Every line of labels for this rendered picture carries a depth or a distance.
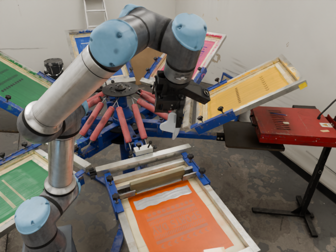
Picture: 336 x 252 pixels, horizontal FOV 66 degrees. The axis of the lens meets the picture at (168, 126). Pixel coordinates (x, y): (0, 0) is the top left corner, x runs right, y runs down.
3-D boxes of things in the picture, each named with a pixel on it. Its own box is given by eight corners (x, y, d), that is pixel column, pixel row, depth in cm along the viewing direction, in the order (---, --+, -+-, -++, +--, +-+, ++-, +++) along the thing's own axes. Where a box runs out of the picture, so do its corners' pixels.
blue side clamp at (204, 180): (209, 189, 165) (210, 181, 161) (202, 191, 163) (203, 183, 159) (188, 161, 188) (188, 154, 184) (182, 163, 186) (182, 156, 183)
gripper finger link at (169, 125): (158, 139, 77) (159, 110, 74) (177, 139, 78) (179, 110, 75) (159, 143, 74) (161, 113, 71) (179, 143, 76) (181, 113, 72)
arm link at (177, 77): (193, 52, 65) (199, 75, 61) (188, 65, 69) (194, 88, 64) (164, 50, 63) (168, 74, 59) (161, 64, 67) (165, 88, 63)
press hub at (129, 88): (155, 207, 270) (150, 88, 200) (118, 220, 257) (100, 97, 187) (143, 183, 301) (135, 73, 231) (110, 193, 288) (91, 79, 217)
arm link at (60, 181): (34, 211, 102) (25, 95, 71) (58, 186, 114) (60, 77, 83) (60, 224, 101) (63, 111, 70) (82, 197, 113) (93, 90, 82)
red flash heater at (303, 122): (319, 119, 229) (323, 107, 223) (342, 150, 190) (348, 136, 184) (249, 115, 235) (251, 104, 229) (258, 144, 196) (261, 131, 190)
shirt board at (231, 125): (271, 131, 237) (273, 123, 233) (283, 158, 203) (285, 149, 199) (130, 122, 251) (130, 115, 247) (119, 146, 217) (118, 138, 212)
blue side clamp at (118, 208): (125, 217, 146) (124, 209, 142) (116, 220, 144) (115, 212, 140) (113, 183, 169) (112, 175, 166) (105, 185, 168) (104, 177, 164)
